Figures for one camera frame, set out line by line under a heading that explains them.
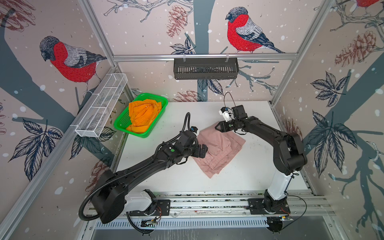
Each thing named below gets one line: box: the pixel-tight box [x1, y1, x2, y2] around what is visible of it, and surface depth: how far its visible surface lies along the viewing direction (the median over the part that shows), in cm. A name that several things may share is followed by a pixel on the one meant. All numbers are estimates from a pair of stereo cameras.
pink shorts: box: [192, 121, 246, 179], surface depth 92 cm
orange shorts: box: [126, 99, 162, 134], surface depth 109 cm
